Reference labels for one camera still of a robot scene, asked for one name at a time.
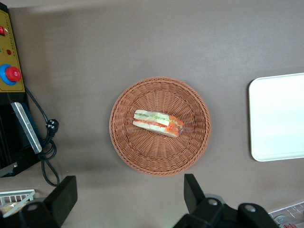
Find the triangle sandwich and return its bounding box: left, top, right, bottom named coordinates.
left=132, top=109, right=185, bottom=138

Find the black power cable with plug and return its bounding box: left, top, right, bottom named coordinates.
left=25, top=86, right=60, bottom=187

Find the clear acrylic bottle rack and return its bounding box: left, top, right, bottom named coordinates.
left=268, top=201, right=304, bottom=228

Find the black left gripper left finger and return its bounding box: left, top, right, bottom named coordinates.
left=14, top=176, right=78, bottom=228

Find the white wire snack basket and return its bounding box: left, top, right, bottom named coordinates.
left=0, top=189, right=36, bottom=218

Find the brown wicker basket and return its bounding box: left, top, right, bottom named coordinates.
left=109, top=76, right=211, bottom=177

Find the cream plastic tray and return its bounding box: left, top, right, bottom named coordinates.
left=248, top=72, right=304, bottom=162

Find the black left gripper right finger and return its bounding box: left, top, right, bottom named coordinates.
left=174, top=174, right=240, bottom=228

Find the black machine yellow control panel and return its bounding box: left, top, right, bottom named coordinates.
left=0, top=0, right=45, bottom=178

